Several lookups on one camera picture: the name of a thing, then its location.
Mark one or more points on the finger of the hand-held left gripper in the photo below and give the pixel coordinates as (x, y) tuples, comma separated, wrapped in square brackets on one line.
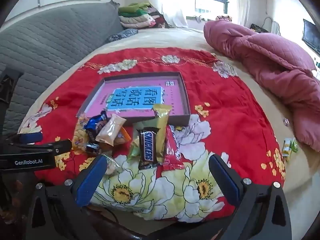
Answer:
[(31, 137), (60, 146)]

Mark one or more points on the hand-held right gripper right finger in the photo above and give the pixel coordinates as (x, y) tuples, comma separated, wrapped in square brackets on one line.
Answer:
[(225, 180)]

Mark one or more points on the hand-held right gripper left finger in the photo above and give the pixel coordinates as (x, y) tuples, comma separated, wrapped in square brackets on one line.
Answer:
[(90, 182)]

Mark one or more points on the round clear-wrapped pastry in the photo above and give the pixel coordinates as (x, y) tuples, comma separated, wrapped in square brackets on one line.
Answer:
[(112, 166)]

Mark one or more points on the small dark candy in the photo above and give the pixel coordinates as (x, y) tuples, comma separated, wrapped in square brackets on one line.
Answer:
[(92, 147)]

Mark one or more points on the blue cookie packet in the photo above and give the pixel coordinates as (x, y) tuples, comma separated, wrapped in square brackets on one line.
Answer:
[(93, 125)]

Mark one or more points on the beige wafer packet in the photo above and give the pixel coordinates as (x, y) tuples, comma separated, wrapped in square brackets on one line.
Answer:
[(110, 130)]

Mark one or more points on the green snack packet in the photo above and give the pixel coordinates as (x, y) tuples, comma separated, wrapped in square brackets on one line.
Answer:
[(133, 150)]

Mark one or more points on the orange snack packet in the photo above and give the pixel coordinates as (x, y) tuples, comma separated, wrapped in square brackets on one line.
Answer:
[(122, 136)]

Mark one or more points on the red snack packet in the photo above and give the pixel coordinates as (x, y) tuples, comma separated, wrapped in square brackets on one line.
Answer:
[(172, 155)]

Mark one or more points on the brown chocolate bar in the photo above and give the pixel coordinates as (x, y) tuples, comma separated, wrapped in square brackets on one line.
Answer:
[(147, 147)]

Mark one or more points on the yellow snack packet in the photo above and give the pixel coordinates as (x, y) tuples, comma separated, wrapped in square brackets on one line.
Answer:
[(162, 122)]

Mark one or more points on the pink cardboard box tray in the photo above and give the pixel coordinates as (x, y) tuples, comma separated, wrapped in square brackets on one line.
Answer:
[(175, 100)]

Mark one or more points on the small green yellow packet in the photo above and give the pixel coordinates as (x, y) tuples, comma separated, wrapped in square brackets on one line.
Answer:
[(294, 145), (287, 148)]

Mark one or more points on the red floral cloth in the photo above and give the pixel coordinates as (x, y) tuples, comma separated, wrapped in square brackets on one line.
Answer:
[(225, 100)]

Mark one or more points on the grey quilted headboard cushion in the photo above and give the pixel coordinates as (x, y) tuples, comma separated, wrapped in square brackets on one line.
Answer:
[(55, 40)]

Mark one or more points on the pink quilted blanket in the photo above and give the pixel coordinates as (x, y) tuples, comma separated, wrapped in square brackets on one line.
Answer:
[(275, 62)]

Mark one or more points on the blue patterned pillow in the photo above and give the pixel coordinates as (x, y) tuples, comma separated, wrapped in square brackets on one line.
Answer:
[(122, 34)]

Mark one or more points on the stack of folded clothes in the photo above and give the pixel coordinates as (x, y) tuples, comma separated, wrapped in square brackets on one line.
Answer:
[(135, 17)]

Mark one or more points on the beige bed sheet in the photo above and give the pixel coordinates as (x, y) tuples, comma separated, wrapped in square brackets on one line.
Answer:
[(175, 37)]

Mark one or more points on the black bag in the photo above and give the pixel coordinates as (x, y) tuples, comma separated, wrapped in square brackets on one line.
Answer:
[(258, 27)]

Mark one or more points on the black television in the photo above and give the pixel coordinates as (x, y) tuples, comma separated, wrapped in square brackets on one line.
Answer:
[(311, 35)]

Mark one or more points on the white curtain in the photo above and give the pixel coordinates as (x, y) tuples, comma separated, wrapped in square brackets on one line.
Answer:
[(240, 2), (172, 2)]

